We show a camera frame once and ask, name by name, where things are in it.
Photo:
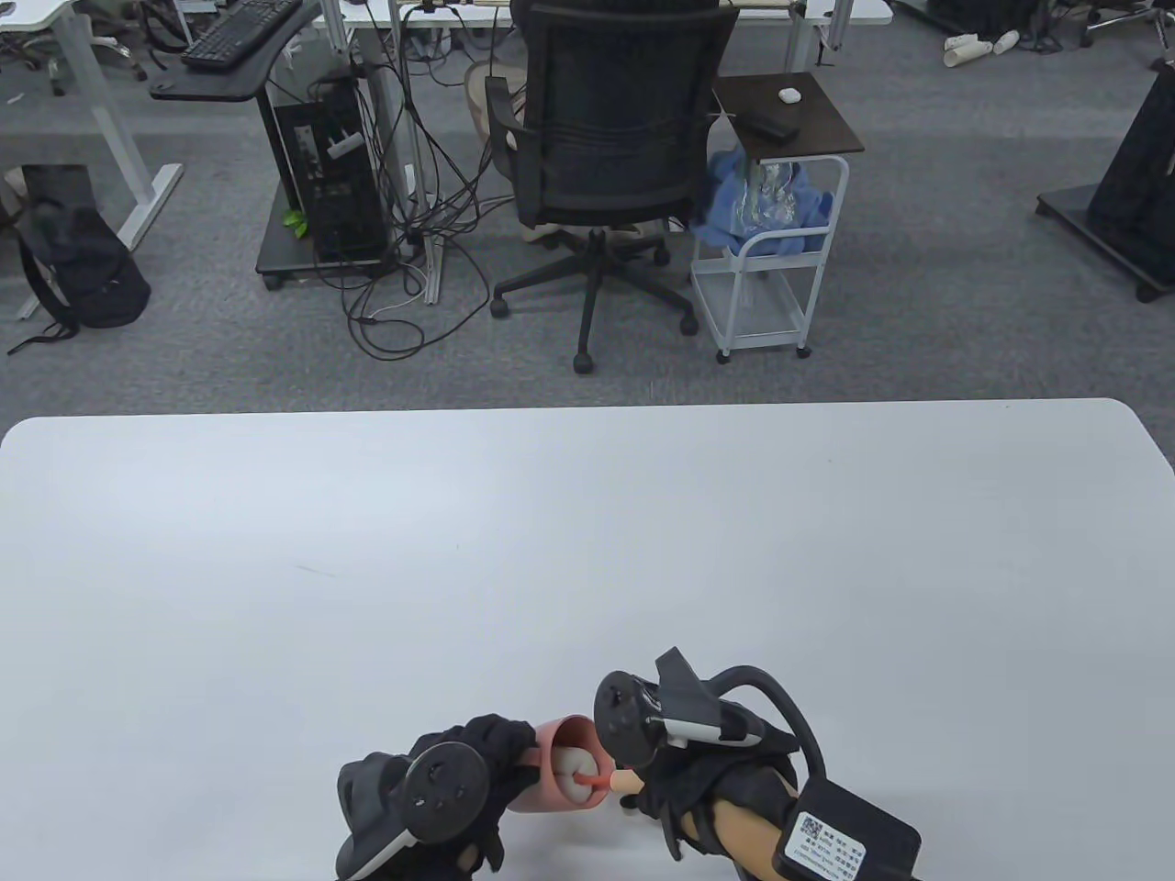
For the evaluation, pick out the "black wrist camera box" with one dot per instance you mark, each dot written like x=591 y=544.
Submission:
x=854 y=844

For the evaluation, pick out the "black wheeled computer platform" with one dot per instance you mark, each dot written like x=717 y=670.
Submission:
x=275 y=257

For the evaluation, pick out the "clear plastic bag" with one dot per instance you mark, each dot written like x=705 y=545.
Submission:
x=776 y=197

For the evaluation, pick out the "black pouch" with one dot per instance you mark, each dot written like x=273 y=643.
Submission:
x=766 y=128

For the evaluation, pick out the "black curved desk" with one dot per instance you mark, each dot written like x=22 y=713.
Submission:
x=229 y=83

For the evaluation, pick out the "white sponge cup brush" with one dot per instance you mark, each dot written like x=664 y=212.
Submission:
x=576 y=766

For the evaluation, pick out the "white cart with dark top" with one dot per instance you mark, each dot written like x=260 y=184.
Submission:
x=808 y=119

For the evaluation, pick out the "blue garment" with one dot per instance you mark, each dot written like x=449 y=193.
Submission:
x=725 y=197

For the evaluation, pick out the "person's left hand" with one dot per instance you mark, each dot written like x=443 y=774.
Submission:
x=500 y=739

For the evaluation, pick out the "black mesh office chair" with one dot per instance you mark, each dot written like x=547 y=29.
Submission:
x=624 y=110

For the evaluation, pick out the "grey office chair base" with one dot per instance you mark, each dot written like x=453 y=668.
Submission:
x=1115 y=20

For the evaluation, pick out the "black stand on wheeled base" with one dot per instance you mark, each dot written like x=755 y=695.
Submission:
x=1138 y=174

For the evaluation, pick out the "black keyboard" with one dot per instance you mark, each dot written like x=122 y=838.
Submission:
x=239 y=32

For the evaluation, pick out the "small green object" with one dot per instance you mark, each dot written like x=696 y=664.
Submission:
x=296 y=223

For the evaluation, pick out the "white desk with T-foot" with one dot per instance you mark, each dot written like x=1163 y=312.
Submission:
x=119 y=138

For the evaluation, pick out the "person's right hand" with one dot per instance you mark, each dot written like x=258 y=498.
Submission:
x=698 y=780

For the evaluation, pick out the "white paper cup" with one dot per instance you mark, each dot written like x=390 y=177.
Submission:
x=962 y=40
x=966 y=55
x=1007 y=41

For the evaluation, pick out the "black computer tower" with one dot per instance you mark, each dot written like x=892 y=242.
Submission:
x=340 y=184

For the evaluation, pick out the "black backpack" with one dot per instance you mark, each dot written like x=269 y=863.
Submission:
x=83 y=266

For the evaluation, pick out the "pink water cup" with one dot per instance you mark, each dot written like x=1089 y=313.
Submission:
x=542 y=789

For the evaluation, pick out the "person's right forearm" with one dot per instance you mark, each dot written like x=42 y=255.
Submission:
x=748 y=830

